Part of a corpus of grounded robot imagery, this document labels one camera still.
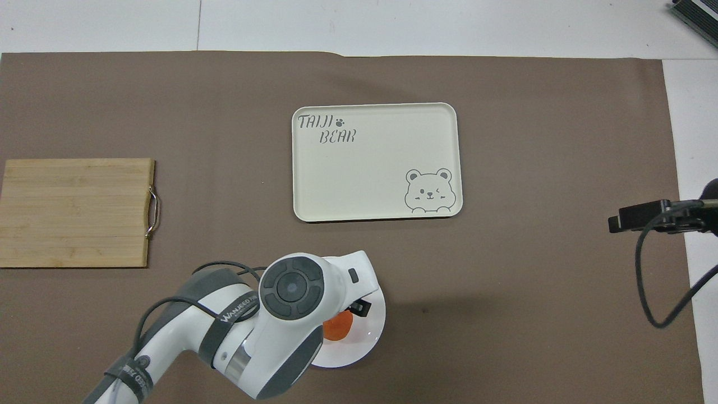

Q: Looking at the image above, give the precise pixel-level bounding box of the wooden cutting board, metal handle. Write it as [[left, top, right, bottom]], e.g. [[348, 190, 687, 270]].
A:
[[0, 158, 162, 269]]

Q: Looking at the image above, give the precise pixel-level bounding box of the white round plate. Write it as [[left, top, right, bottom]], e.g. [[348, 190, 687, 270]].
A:
[[307, 256, 387, 369]]

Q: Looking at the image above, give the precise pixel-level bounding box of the cream tray with bear print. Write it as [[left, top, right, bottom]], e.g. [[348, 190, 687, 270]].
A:
[[292, 103, 464, 223]]

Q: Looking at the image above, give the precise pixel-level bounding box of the black stand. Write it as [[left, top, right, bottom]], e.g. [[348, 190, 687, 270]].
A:
[[670, 0, 718, 40]]

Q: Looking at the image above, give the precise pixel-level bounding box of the black cable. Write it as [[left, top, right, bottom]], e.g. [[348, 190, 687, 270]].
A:
[[635, 199, 718, 329], [132, 260, 268, 360]]

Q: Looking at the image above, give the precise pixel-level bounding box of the orange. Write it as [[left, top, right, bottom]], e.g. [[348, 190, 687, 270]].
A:
[[324, 311, 355, 342]]

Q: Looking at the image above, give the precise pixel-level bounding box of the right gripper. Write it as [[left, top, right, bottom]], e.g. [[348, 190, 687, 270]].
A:
[[697, 178, 718, 236]]

